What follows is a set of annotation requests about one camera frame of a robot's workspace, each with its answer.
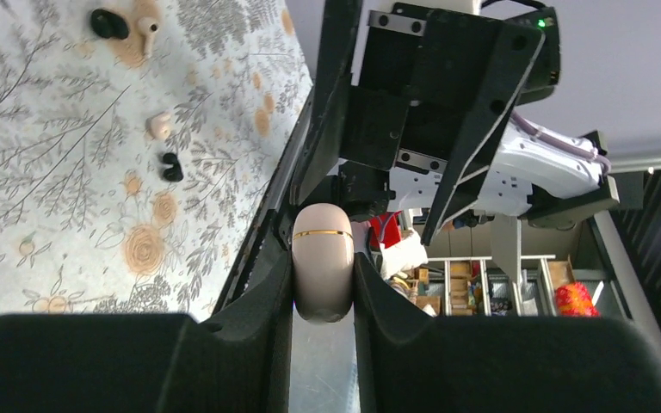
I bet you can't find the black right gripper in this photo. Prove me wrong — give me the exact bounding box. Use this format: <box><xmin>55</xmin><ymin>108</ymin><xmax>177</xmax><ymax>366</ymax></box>
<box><xmin>291</xmin><ymin>0</ymin><xmax>544</xmax><ymax>245</ymax></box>

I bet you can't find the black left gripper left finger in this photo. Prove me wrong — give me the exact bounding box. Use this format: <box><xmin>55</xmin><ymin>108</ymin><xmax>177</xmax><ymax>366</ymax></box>
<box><xmin>0</xmin><ymin>211</ymin><xmax>294</xmax><ymax>413</ymax></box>

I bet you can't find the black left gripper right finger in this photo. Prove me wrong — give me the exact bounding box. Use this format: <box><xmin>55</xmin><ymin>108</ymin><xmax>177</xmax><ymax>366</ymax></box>
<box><xmin>354</xmin><ymin>254</ymin><xmax>661</xmax><ymax>412</ymax></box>

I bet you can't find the beige earbud charging case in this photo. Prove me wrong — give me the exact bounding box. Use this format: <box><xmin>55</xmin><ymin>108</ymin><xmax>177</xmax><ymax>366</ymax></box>
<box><xmin>291</xmin><ymin>203</ymin><xmax>355</xmax><ymax>324</ymax></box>

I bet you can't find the small beige earbud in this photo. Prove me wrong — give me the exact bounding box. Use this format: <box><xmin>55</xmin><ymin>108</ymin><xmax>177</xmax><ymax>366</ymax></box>
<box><xmin>145</xmin><ymin>111</ymin><xmax>172</xmax><ymax>142</ymax></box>

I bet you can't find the beige stem earbud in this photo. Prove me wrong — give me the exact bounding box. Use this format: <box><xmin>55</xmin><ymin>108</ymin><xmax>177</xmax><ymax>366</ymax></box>
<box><xmin>137</xmin><ymin>16</ymin><xmax>160</xmax><ymax>59</ymax></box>

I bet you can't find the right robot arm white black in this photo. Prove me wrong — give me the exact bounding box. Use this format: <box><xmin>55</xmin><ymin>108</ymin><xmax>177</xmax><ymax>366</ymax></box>
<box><xmin>289</xmin><ymin>1</ymin><xmax>619</xmax><ymax>244</ymax></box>

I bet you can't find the floral patterned table mat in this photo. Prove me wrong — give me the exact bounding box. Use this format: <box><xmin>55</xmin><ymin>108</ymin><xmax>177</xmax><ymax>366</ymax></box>
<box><xmin>0</xmin><ymin>1</ymin><xmax>312</xmax><ymax>319</ymax></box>

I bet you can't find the black earbud near beige earbud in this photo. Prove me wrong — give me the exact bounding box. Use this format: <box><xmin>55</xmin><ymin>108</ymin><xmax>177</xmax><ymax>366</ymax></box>
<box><xmin>90</xmin><ymin>9</ymin><xmax>130</xmax><ymax>40</ymax></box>

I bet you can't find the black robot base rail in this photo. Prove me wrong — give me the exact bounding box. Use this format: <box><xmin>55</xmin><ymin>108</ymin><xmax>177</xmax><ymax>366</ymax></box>
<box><xmin>211</xmin><ymin>89</ymin><xmax>315</xmax><ymax>316</ymax></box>

